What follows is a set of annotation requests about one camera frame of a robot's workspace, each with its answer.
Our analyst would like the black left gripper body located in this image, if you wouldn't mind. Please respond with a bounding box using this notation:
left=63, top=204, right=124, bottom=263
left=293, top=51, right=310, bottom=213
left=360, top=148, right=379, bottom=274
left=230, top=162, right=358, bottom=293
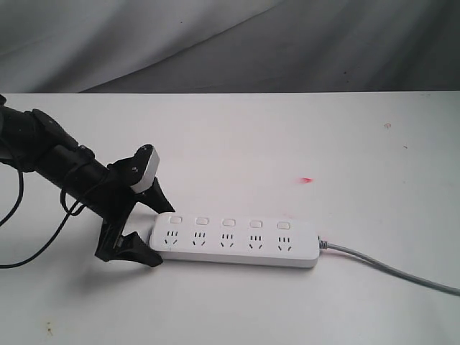
left=86, top=157, right=137, bottom=262

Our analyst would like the white five-outlet power strip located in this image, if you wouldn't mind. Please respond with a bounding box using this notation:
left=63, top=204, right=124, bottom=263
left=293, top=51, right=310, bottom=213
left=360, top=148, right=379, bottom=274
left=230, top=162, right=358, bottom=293
left=149, top=213, right=320, bottom=268

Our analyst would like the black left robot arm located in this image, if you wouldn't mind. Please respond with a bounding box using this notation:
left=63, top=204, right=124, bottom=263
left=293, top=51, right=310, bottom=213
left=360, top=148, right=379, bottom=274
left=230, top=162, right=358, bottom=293
left=1, top=97, right=174, bottom=267

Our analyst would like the grey backdrop cloth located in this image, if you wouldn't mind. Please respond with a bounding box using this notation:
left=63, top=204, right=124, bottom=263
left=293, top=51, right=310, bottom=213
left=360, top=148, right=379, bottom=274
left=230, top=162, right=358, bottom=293
left=1, top=1, right=459, bottom=93

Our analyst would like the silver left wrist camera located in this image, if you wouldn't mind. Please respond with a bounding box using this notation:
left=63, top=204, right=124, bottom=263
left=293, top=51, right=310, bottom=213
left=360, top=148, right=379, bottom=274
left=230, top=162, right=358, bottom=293
left=129, top=144, right=160, bottom=194

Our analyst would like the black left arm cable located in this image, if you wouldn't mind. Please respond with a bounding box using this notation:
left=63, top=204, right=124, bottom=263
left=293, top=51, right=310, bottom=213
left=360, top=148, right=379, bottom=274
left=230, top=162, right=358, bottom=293
left=0, top=143, right=109, bottom=269

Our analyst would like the grey power cable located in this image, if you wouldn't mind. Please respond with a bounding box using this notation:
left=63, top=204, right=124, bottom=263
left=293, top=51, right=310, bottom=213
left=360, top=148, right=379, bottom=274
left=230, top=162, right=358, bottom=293
left=315, top=233, right=460, bottom=296

